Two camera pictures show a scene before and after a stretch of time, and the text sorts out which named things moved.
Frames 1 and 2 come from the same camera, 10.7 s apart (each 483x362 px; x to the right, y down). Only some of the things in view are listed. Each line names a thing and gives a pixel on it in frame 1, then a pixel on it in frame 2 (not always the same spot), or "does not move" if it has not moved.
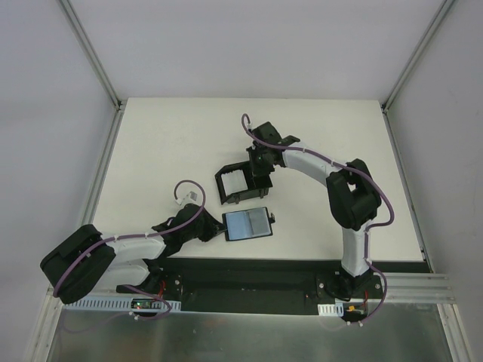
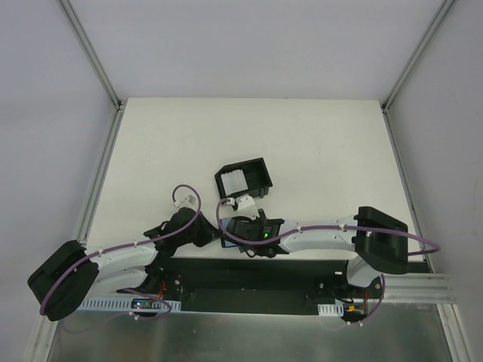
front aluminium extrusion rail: (416, 288) does not move
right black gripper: (257, 175) → (234, 231)
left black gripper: (210, 227) does not move
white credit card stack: (234, 182) does not move
